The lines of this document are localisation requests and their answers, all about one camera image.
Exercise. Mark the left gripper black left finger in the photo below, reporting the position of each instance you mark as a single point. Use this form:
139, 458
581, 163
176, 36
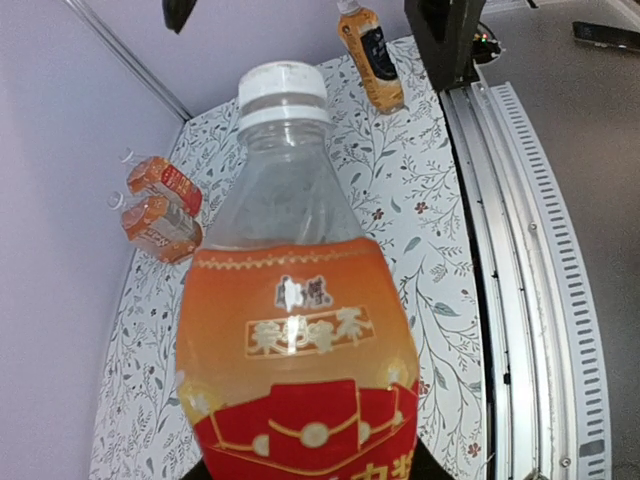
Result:
197, 472

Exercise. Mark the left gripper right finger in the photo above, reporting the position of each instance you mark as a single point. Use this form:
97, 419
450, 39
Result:
425, 466

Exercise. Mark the orange tea bottle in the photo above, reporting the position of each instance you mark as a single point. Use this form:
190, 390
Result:
157, 226
156, 175
294, 356

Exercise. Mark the dark label orange bottle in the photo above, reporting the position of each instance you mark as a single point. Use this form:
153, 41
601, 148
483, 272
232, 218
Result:
362, 35

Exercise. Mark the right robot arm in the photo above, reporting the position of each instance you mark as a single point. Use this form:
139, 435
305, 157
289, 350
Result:
176, 13

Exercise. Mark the aluminium front rail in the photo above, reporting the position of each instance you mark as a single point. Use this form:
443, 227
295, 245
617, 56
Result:
549, 410

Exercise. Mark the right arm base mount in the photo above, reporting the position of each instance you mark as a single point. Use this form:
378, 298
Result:
452, 40

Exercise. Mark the right aluminium frame post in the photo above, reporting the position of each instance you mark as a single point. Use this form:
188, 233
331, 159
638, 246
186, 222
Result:
128, 58

